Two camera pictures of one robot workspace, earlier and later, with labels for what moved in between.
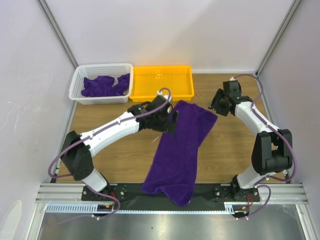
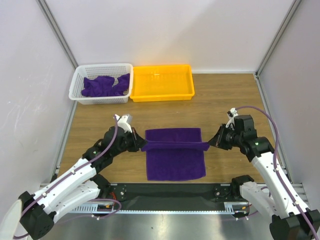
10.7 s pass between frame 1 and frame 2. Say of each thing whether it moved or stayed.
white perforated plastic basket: stayed
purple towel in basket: stayed
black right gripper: moved
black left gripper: moved
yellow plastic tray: stayed
